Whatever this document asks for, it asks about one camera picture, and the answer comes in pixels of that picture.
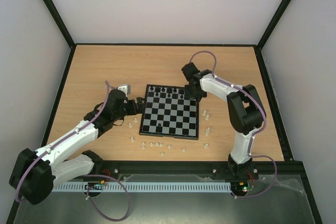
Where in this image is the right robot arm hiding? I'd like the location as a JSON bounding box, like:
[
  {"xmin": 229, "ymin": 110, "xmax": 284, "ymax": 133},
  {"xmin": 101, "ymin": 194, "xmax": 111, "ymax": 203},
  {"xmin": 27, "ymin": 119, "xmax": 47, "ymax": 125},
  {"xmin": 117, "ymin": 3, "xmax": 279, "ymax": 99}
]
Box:
[{"xmin": 182, "ymin": 62, "xmax": 267, "ymax": 178}]

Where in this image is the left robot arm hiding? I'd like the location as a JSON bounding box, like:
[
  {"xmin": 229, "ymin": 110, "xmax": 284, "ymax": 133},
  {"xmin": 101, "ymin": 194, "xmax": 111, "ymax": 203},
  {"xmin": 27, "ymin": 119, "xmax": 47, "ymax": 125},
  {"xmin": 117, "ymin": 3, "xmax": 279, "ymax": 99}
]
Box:
[{"xmin": 9, "ymin": 89, "xmax": 144, "ymax": 205}]

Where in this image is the black white chessboard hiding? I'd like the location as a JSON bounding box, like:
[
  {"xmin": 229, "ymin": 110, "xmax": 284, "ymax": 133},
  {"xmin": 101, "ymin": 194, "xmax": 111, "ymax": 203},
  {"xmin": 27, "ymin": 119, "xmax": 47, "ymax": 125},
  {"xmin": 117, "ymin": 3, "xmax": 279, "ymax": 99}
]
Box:
[{"xmin": 139, "ymin": 84, "xmax": 199, "ymax": 140}]

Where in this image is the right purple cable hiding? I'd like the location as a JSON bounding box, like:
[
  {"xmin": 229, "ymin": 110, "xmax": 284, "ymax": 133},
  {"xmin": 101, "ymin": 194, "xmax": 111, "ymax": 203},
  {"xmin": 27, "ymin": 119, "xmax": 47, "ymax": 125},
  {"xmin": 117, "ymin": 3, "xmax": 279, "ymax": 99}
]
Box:
[{"xmin": 189, "ymin": 50, "xmax": 278, "ymax": 199}]

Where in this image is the purple cable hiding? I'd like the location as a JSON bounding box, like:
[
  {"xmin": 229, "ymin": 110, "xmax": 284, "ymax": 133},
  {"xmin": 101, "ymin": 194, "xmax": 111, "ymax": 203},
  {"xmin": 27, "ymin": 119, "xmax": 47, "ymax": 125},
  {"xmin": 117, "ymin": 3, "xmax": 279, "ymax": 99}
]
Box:
[
  {"xmin": 189, "ymin": 50, "xmax": 278, "ymax": 199},
  {"xmin": 15, "ymin": 81, "xmax": 131, "ymax": 221}
]

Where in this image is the light blue cable duct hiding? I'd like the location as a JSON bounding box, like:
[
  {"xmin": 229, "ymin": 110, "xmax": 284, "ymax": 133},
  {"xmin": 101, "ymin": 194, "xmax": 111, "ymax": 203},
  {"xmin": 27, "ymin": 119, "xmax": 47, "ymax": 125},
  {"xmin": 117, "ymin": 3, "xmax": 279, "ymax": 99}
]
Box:
[{"xmin": 53, "ymin": 182, "xmax": 232, "ymax": 193}]

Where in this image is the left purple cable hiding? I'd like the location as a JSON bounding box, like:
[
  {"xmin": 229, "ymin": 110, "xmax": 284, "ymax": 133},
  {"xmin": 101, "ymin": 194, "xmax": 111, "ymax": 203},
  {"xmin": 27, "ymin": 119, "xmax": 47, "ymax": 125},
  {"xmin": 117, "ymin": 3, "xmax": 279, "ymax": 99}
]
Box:
[{"xmin": 15, "ymin": 81, "xmax": 131, "ymax": 221}]

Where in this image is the black aluminium frame rail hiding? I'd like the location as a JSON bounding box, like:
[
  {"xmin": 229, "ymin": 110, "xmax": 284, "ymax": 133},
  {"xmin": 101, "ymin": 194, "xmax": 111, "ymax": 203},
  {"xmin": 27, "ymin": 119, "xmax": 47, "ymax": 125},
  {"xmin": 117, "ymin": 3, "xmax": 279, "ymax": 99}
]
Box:
[{"xmin": 102, "ymin": 161, "xmax": 307, "ymax": 181}]

